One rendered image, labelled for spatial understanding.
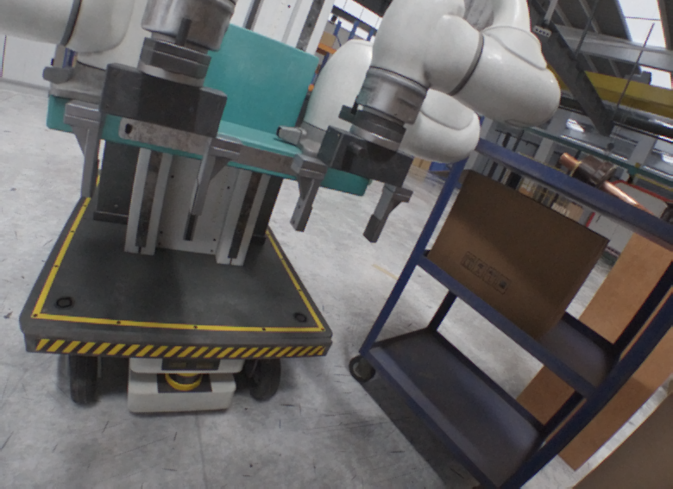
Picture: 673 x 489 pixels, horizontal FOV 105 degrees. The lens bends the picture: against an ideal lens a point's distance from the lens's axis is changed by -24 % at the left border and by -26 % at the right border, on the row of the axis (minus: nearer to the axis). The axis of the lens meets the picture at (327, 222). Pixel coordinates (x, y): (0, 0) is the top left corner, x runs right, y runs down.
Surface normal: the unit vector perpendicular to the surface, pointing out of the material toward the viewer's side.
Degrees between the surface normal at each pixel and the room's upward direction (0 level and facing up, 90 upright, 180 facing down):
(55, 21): 125
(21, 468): 0
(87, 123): 90
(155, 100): 90
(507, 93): 110
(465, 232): 90
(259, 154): 90
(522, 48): 60
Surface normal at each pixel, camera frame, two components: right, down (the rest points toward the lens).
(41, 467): 0.35, -0.88
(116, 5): 0.69, 0.43
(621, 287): -0.81, -0.11
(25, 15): 0.38, 0.90
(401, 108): 0.40, 0.45
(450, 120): 0.08, 0.48
